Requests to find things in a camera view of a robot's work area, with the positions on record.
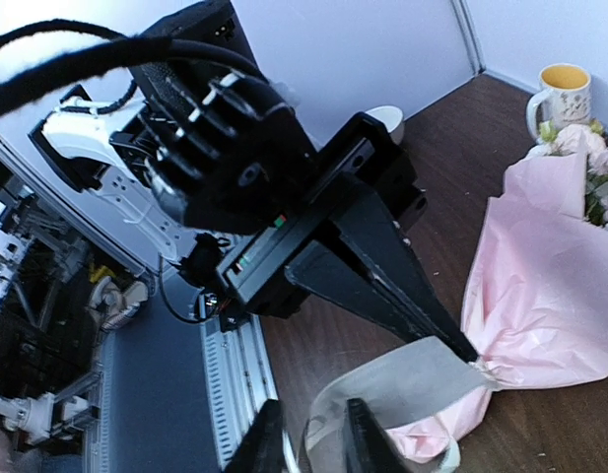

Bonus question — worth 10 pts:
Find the white patterned mug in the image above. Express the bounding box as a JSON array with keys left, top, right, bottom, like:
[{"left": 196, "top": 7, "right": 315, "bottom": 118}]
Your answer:
[{"left": 526, "top": 63, "right": 592, "bottom": 144}]

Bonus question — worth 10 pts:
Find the pink fake rose bunch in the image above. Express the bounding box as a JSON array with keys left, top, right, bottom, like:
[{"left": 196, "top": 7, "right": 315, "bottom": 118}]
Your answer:
[{"left": 526, "top": 119, "right": 608, "bottom": 230}]

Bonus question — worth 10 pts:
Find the pink wrapping paper sheet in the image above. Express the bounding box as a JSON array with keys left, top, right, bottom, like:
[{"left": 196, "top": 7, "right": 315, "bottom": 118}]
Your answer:
[{"left": 381, "top": 147, "right": 608, "bottom": 464}]

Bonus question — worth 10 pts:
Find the left aluminium frame post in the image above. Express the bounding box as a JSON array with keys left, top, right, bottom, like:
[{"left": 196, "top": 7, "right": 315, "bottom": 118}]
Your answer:
[{"left": 450, "top": 0, "right": 486, "bottom": 76}]

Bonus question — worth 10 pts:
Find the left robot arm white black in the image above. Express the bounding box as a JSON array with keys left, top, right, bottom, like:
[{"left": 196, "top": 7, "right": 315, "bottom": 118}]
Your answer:
[{"left": 31, "top": 1, "right": 478, "bottom": 362}]

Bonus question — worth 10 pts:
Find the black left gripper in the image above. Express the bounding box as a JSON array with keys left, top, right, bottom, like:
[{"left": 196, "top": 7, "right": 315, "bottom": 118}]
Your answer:
[{"left": 182, "top": 111, "right": 480, "bottom": 364}]

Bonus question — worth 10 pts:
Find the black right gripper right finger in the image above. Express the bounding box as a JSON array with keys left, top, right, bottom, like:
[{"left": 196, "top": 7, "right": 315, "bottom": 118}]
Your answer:
[{"left": 343, "top": 398, "right": 407, "bottom": 473}]

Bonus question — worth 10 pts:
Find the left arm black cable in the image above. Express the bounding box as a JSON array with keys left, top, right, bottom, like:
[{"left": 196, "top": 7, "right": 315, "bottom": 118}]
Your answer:
[{"left": 0, "top": 18, "right": 285, "bottom": 124}]

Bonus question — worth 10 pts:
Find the beige printed ribbon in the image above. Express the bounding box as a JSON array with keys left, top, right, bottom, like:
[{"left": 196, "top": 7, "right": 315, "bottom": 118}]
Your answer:
[{"left": 300, "top": 336, "right": 502, "bottom": 472}]

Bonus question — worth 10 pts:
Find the white ceramic bowl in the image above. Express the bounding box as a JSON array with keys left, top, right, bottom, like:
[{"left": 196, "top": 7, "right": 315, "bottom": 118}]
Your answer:
[{"left": 367, "top": 105, "right": 405, "bottom": 145}]

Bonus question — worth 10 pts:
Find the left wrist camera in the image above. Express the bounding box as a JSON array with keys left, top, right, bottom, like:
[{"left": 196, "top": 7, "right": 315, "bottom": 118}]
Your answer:
[{"left": 29, "top": 85, "right": 155, "bottom": 193}]

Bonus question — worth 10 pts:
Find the aluminium front rail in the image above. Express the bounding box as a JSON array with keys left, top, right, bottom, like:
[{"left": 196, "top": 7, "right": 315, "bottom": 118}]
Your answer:
[{"left": 84, "top": 317, "right": 277, "bottom": 472}]

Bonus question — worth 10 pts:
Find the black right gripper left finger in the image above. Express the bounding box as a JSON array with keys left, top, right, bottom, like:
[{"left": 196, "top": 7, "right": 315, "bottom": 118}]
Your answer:
[{"left": 224, "top": 399, "right": 286, "bottom": 473}]

